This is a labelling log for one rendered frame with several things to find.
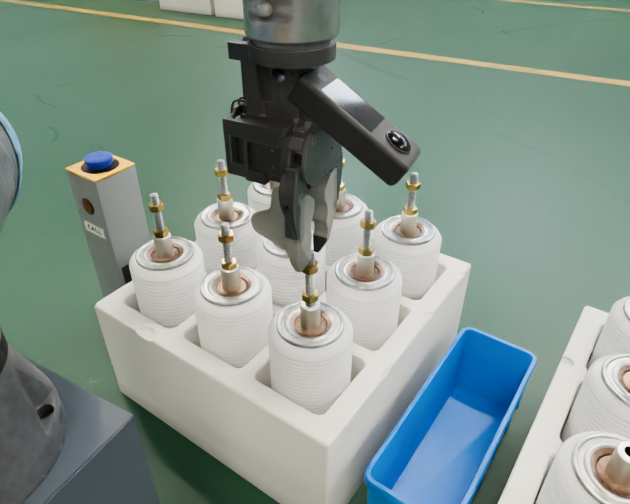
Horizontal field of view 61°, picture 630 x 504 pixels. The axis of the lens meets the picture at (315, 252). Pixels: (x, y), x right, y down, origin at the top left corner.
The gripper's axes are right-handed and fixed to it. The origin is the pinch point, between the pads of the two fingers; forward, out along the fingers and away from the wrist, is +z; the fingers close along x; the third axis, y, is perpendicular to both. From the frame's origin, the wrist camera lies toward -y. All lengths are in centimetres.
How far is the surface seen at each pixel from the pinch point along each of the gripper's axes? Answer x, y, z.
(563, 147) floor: -127, -18, 35
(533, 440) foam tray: -1.9, -24.5, 17.1
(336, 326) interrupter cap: -0.8, -2.3, 9.8
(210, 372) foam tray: 5.9, 10.8, 17.1
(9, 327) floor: 1, 61, 35
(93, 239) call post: -6.5, 42.1, 15.2
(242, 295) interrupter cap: -0.5, 9.9, 9.7
